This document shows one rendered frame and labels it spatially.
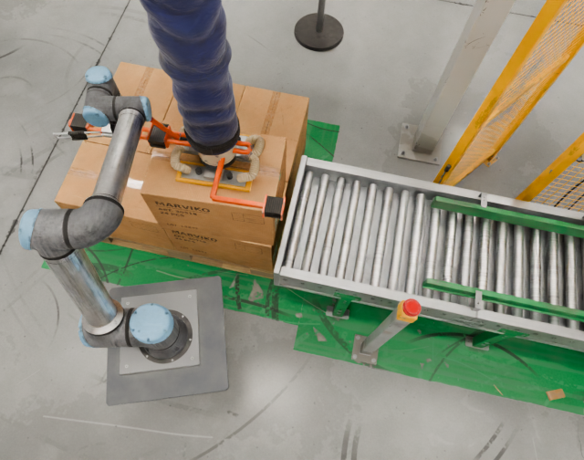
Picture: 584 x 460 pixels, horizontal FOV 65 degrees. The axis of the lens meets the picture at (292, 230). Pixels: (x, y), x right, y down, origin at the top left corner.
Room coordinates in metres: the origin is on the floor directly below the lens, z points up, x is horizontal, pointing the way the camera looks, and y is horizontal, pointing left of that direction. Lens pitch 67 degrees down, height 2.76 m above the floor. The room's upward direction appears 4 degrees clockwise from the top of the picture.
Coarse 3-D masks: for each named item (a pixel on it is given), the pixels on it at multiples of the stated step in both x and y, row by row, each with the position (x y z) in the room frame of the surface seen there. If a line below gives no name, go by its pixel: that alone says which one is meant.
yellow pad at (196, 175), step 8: (192, 168) 1.04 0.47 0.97; (200, 168) 1.03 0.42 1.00; (176, 176) 1.00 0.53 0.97; (184, 176) 1.00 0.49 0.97; (192, 176) 1.00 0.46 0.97; (200, 176) 1.00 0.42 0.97; (224, 176) 1.01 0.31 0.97; (232, 176) 1.00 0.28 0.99; (200, 184) 0.97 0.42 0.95; (208, 184) 0.97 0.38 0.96; (224, 184) 0.97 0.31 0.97; (232, 184) 0.97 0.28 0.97; (240, 184) 0.97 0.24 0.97; (248, 184) 0.98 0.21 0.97; (248, 192) 0.95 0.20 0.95
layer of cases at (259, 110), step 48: (144, 96) 1.76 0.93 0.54; (240, 96) 1.81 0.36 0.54; (288, 96) 1.83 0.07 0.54; (96, 144) 1.40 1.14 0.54; (144, 144) 1.43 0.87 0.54; (288, 144) 1.49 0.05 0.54; (288, 192) 1.27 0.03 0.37; (144, 240) 0.97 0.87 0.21; (192, 240) 0.92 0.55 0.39; (240, 240) 0.88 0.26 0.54
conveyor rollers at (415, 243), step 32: (320, 192) 1.19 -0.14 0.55; (352, 192) 1.21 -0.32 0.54; (384, 192) 1.23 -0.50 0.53; (352, 224) 1.01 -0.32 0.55; (384, 224) 1.02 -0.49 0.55; (416, 224) 1.04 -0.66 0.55; (448, 224) 1.05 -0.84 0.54; (288, 256) 0.80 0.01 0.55; (416, 256) 0.85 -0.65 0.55; (448, 256) 0.86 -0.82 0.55; (480, 256) 0.88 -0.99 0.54; (512, 288) 0.72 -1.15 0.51; (576, 288) 0.73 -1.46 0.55; (576, 320) 0.57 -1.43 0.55
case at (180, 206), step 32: (160, 160) 1.09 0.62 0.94; (192, 160) 1.10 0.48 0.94; (160, 192) 0.93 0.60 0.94; (192, 192) 0.94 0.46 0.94; (224, 192) 0.95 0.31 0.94; (256, 192) 0.96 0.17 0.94; (160, 224) 0.91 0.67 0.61; (192, 224) 0.90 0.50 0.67; (224, 224) 0.88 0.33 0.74; (256, 224) 0.87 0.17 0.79
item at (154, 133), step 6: (156, 126) 1.17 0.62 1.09; (168, 126) 1.16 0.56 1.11; (150, 132) 1.13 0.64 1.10; (156, 132) 1.14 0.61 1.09; (162, 132) 1.14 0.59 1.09; (150, 138) 1.11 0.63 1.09; (156, 138) 1.11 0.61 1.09; (162, 138) 1.11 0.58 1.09; (168, 138) 1.12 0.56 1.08; (150, 144) 1.09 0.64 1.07; (156, 144) 1.09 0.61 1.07; (162, 144) 1.08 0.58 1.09; (168, 144) 1.10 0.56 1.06
